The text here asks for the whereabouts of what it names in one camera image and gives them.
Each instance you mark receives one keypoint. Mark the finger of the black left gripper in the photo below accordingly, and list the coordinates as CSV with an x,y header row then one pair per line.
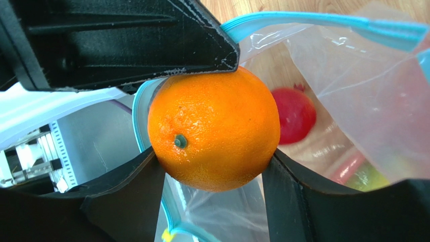
x,y
91,45

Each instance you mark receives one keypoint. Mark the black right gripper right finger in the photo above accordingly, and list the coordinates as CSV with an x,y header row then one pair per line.
x,y
302,205

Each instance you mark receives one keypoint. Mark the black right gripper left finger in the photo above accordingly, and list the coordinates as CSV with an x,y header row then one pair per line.
x,y
121,205

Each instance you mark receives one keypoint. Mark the small red fake fruit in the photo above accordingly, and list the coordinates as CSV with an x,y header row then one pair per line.
x,y
297,113

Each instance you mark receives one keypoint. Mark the orange fake fruit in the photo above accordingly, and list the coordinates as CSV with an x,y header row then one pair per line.
x,y
214,132

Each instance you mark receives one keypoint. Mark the clear zip top bag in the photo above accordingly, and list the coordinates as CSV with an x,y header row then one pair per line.
x,y
332,146

